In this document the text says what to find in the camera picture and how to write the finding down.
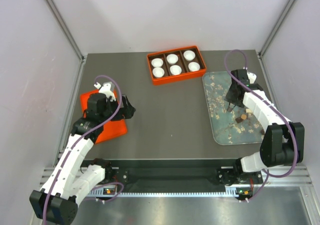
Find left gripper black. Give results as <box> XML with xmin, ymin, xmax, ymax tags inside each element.
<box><xmin>100</xmin><ymin>94</ymin><xmax>136</xmax><ymax>124</ymax></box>

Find metal tongs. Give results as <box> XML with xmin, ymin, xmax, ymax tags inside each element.
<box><xmin>226</xmin><ymin>103</ymin><xmax>236</xmax><ymax>113</ymax></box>

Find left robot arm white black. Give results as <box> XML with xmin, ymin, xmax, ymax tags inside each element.
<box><xmin>29</xmin><ymin>90</ymin><xmax>136</xmax><ymax>225</ymax></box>

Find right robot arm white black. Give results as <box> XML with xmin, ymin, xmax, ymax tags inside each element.
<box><xmin>225</xmin><ymin>68</ymin><xmax>305</xmax><ymax>183</ymax></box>

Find blue floral tray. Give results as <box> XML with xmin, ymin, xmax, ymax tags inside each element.
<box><xmin>202</xmin><ymin>71</ymin><xmax>264</xmax><ymax>146</ymax></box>

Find orange box lid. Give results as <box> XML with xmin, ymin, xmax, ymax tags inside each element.
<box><xmin>79</xmin><ymin>89</ymin><xmax>128</xmax><ymax>144</ymax></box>

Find white paper cup front left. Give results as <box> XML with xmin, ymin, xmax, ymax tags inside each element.
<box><xmin>152</xmin><ymin>67</ymin><xmax>165</xmax><ymax>78</ymax></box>

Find white paper cup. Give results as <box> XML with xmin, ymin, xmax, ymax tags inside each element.
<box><xmin>183</xmin><ymin>50</ymin><xmax>196</xmax><ymax>61</ymax></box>
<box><xmin>188</xmin><ymin>61</ymin><xmax>201</xmax><ymax>72</ymax></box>
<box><xmin>152</xmin><ymin>67</ymin><xmax>165</xmax><ymax>78</ymax></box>
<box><xmin>166</xmin><ymin>54</ymin><xmax>179</xmax><ymax>65</ymax></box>
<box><xmin>169</xmin><ymin>65</ymin><xmax>182</xmax><ymax>76</ymax></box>
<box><xmin>151</xmin><ymin>58</ymin><xmax>164</xmax><ymax>68</ymax></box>

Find white paper cup back left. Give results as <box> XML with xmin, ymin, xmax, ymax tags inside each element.
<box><xmin>151</xmin><ymin>58</ymin><xmax>164</xmax><ymax>68</ymax></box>

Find white paper cup front right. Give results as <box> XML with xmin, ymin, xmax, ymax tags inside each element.
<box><xmin>188</xmin><ymin>61</ymin><xmax>201</xmax><ymax>72</ymax></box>

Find orange compartment box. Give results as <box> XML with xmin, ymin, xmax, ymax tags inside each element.
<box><xmin>147</xmin><ymin>45</ymin><xmax>207</xmax><ymax>86</ymax></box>

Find white paper cup front middle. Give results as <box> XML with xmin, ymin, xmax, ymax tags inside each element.
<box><xmin>169</xmin><ymin>65</ymin><xmax>182</xmax><ymax>76</ymax></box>

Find white paper cup back middle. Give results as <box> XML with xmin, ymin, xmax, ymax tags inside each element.
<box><xmin>166</xmin><ymin>54</ymin><xmax>179</xmax><ymax>65</ymax></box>

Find white paper cup back right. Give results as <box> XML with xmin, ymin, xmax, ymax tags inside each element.
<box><xmin>183</xmin><ymin>50</ymin><xmax>196</xmax><ymax>61</ymax></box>

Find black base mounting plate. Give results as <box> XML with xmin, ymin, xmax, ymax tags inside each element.
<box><xmin>110</xmin><ymin>167</ymin><xmax>263</xmax><ymax>186</ymax></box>

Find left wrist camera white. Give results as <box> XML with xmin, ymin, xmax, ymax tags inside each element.
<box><xmin>94</xmin><ymin>81</ymin><xmax>116</xmax><ymax>102</ymax></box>

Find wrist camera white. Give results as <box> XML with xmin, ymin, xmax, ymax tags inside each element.
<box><xmin>247</xmin><ymin>71</ymin><xmax>257</xmax><ymax>84</ymax></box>
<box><xmin>94</xmin><ymin>81</ymin><xmax>116</xmax><ymax>102</ymax></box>

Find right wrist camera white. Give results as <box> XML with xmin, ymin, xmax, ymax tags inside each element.
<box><xmin>247</xmin><ymin>71</ymin><xmax>257</xmax><ymax>84</ymax></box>

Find grey slotted cable duct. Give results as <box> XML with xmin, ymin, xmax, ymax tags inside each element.
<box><xmin>85</xmin><ymin>185</ymin><xmax>253</xmax><ymax>199</ymax></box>

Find aluminium frame rail front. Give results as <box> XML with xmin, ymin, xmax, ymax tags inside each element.
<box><xmin>39</xmin><ymin>165</ymin><xmax>313</xmax><ymax>188</ymax></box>

